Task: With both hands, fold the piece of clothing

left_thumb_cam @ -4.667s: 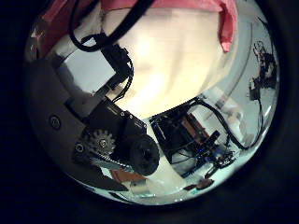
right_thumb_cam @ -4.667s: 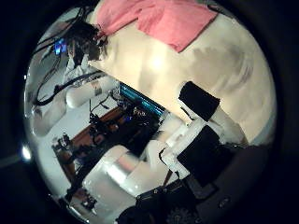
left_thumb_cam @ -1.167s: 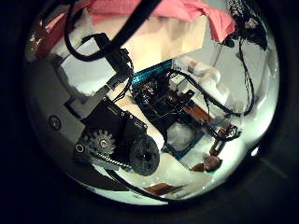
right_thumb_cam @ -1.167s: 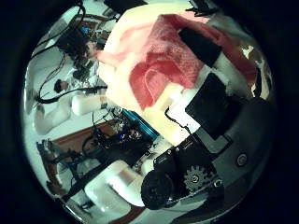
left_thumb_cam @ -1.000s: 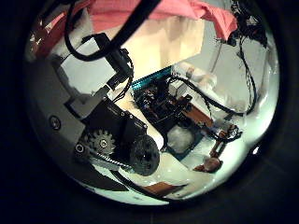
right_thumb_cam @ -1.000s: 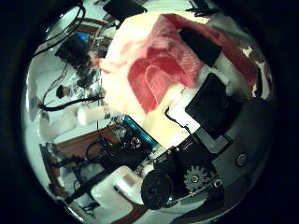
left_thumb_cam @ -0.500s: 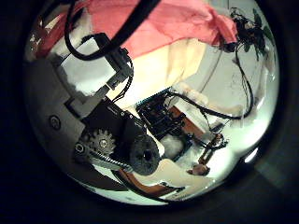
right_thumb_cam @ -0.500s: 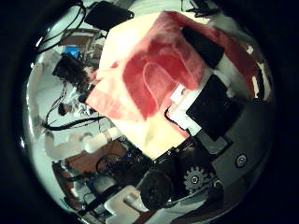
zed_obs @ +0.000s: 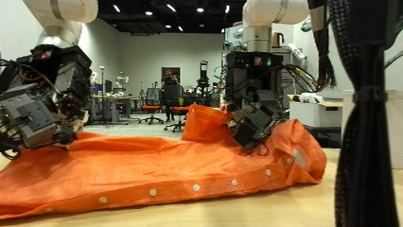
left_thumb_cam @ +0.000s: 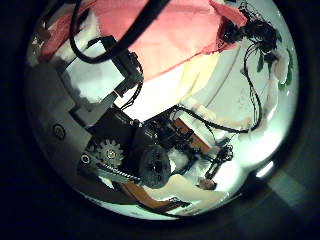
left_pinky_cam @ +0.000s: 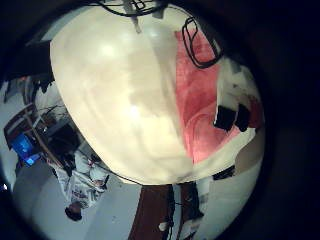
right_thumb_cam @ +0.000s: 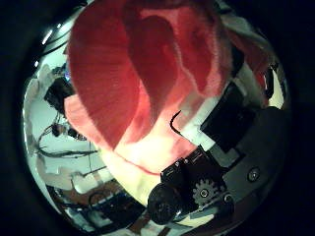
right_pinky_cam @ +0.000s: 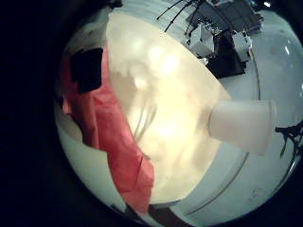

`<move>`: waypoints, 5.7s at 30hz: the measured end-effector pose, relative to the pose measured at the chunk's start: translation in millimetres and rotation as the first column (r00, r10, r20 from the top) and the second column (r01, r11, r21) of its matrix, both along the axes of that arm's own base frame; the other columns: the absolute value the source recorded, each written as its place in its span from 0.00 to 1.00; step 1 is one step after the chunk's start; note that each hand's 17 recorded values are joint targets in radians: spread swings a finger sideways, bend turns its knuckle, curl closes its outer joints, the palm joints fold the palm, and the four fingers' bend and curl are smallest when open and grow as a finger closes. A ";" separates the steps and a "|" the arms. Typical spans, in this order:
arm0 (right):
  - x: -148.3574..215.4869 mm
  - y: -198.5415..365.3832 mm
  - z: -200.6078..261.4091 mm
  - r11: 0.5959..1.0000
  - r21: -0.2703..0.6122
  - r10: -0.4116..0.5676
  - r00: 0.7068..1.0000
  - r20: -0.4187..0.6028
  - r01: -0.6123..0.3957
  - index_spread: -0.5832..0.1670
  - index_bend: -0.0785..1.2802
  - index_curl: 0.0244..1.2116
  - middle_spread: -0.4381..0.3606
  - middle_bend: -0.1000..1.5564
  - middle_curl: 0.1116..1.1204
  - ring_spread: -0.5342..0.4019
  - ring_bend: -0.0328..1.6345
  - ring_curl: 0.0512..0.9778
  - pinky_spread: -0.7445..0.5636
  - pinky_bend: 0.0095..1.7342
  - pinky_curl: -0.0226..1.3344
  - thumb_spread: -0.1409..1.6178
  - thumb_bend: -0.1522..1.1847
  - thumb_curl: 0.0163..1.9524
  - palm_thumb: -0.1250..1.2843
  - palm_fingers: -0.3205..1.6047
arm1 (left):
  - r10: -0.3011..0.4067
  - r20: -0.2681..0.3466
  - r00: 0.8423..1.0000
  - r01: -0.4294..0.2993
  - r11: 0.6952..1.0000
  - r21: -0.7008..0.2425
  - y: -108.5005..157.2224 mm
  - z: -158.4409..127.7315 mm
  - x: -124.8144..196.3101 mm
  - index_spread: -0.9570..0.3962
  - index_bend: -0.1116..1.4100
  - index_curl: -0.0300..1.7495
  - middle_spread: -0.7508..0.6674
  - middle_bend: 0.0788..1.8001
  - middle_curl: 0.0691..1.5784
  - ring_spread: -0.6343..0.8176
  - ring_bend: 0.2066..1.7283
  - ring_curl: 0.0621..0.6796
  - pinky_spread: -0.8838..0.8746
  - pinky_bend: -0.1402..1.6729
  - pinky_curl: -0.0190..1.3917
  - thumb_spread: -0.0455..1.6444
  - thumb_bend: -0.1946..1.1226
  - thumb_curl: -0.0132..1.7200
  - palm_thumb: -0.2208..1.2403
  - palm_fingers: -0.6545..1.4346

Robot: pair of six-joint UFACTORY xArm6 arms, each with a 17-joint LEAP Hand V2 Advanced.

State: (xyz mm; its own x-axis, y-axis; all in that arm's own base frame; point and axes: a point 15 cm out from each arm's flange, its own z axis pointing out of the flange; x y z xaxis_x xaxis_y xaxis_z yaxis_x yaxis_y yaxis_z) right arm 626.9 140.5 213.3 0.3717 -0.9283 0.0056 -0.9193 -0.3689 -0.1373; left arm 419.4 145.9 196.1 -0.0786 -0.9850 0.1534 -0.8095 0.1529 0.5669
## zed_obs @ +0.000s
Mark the orange button shirt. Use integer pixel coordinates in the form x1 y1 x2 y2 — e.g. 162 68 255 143
0 103 328 220

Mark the white plastic bag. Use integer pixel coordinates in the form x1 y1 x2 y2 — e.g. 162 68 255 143
297 91 324 105

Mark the white power strip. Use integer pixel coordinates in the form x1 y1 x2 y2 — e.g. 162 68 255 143
285 43 305 61

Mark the copper electric kettle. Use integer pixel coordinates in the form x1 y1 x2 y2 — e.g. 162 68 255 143
271 31 285 49

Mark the grey projector box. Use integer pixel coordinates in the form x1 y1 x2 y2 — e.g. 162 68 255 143
224 23 245 48

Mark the wooden office desk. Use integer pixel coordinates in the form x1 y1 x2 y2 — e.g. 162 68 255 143
89 95 142 126

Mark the orange seat office chair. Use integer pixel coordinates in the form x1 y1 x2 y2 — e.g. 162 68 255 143
162 84 192 133
136 88 163 125

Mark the dark side table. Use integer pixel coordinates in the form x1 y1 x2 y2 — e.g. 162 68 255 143
303 126 343 148

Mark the brown door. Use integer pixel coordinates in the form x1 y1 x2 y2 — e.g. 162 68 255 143
159 66 180 93

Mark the black camera tripod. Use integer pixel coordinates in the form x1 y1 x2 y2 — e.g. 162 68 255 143
194 61 211 107

